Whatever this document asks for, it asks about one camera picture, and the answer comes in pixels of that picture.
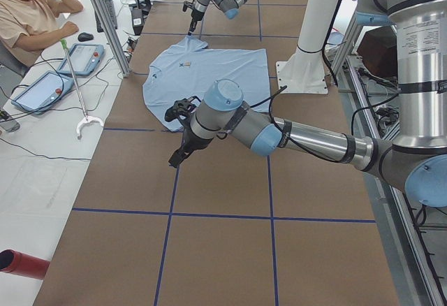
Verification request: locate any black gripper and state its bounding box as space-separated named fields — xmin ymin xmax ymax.
xmin=164 ymin=96 xmax=212 ymax=167
xmin=182 ymin=0 xmax=204 ymax=36

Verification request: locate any white reacher grabber stick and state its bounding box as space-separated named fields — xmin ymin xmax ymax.
xmin=60 ymin=38 xmax=104 ymax=140

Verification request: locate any far blue teach pendant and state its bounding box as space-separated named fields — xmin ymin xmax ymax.
xmin=68 ymin=43 xmax=105 ymax=77

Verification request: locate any black keyboard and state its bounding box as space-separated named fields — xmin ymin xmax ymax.
xmin=94 ymin=0 xmax=119 ymax=34

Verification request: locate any brown wooden box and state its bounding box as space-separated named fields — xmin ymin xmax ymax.
xmin=357 ymin=27 xmax=398 ymax=78

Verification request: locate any near blue teach pendant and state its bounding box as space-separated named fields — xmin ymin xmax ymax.
xmin=11 ymin=71 xmax=74 ymax=115

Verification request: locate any light blue t-shirt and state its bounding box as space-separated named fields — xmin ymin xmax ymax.
xmin=142 ymin=36 xmax=270 ymax=131

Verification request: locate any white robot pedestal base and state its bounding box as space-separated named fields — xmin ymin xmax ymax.
xmin=277 ymin=0 xmax=340 ymax=94

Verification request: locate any black power adapter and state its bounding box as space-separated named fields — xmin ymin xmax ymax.
xmin=131 ymin=7 xmax=144 ymax=36

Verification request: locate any blue teach pendant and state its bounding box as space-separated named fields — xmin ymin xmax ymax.
xmin=68 ymin=43 xmax=105 ymax=77
xmin=11 ymin=71 xmax=74 ymax=115

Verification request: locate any seated person beige shirt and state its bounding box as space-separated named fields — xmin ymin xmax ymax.
xmin=1 ymin=0 xmax=83 ymax=66

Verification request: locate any red cylinder tube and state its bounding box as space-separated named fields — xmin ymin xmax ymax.
xmin=1 ymin=249 xmax=50 ymax=280

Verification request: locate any black computer mouse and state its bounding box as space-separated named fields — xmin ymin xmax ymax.
xmin=78 ymin=32 xmax=94 ymax=42

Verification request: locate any aluminium frame post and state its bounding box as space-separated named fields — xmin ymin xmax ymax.
xmin=90 ymin=0 xmax=130 ymax=78

